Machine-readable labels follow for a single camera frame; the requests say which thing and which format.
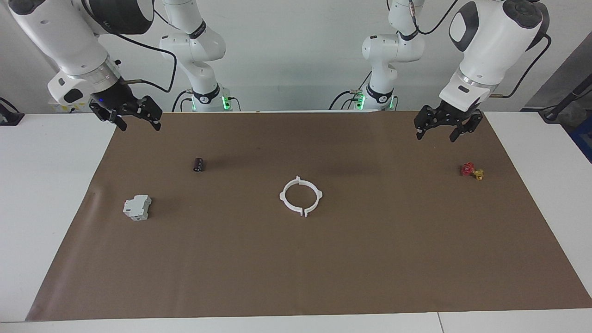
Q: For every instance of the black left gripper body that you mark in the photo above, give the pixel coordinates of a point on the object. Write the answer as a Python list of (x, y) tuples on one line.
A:
[(451, 116)]

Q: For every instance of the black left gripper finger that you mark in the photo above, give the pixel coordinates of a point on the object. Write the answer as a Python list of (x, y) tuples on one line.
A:
[(457, 134), (419, 133)]

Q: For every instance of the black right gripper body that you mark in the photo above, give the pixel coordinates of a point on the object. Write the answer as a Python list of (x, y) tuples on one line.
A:
[(120, 102)]

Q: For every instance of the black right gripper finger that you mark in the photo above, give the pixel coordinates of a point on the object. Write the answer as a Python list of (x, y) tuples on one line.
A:
[(121, 123), (156, 124)]

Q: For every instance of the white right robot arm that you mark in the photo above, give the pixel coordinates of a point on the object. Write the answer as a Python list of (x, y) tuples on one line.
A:
[(60, 37)]

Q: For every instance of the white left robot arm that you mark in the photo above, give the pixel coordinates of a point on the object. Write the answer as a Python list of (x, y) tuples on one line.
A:
[(485, 41)]

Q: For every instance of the red and yellow valve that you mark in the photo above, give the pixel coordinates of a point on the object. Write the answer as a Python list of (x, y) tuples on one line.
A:
[(468, 169)]

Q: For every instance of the black cylindrical capacitor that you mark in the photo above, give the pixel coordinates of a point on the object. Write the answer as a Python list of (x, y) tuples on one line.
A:
[(199, 164)]

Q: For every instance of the white circuit breaker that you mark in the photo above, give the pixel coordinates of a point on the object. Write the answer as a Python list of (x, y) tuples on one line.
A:
[(136, 208)]

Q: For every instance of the black tripod stand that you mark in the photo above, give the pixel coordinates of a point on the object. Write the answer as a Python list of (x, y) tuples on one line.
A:
[(550, 113)]

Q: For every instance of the grey partition panel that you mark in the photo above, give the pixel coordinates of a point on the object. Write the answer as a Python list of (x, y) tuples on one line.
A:
[(569, 78)]

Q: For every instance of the brown paper mat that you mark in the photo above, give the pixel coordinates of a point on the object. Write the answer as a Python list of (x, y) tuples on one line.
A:
[(296, 259)]

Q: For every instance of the white wall socket box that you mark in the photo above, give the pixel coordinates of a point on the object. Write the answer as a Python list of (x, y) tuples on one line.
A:
[(58, 107)]

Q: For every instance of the black clamp mount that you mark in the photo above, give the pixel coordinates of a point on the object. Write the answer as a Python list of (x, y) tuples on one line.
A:
[(9, 118)]

